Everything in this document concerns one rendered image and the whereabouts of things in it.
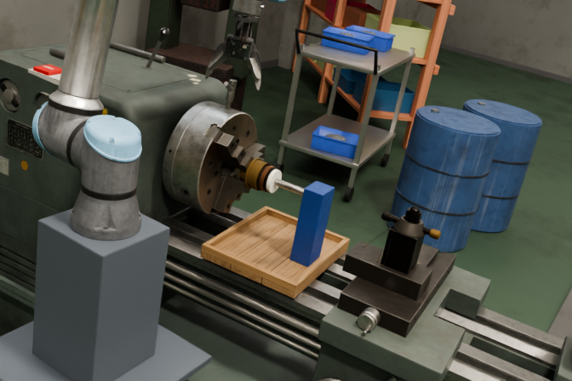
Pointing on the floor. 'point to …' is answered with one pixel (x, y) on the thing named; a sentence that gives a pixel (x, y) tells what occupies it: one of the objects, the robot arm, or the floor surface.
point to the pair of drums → (466, 168)
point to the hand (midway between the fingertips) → (231, 85)
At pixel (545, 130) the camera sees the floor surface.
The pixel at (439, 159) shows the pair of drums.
